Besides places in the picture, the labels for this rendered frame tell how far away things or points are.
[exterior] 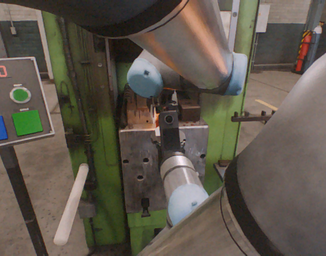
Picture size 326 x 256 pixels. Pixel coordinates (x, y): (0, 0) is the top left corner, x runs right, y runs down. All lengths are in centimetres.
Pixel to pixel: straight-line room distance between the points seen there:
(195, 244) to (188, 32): 17
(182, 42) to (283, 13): 855
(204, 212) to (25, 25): 700
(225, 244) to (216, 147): 108
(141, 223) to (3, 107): 79
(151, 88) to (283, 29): 841
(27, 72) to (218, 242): 81
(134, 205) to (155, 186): 15
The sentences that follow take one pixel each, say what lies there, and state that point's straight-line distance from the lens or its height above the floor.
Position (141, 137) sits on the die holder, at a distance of 91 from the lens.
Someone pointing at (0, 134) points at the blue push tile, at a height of 99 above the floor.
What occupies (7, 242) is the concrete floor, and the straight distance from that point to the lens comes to 192.
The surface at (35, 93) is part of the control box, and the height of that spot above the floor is 109.
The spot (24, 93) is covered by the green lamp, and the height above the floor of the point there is 109.
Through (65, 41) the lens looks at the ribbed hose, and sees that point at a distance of 102.
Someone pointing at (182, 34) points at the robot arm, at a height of 128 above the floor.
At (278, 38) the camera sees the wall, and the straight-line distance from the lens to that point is 871.
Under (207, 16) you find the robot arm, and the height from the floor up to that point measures 130.
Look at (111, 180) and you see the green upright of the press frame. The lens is 127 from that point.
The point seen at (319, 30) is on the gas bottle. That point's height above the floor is 126.
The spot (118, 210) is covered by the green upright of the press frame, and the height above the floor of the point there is 30.
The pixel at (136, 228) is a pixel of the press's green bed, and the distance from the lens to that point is 124.
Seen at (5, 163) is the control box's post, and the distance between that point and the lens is 103.
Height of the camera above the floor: 129
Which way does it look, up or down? 25 degrees down
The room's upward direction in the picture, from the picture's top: straight up
